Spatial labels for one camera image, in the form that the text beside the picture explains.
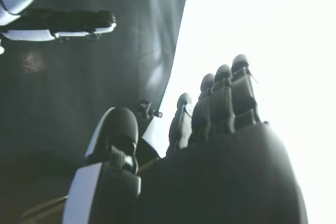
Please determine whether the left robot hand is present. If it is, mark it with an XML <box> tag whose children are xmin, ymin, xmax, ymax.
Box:
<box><xmin>61</xmin><ymin>54</ymin><xmax>308</xmax><ymax>224</ymax></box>

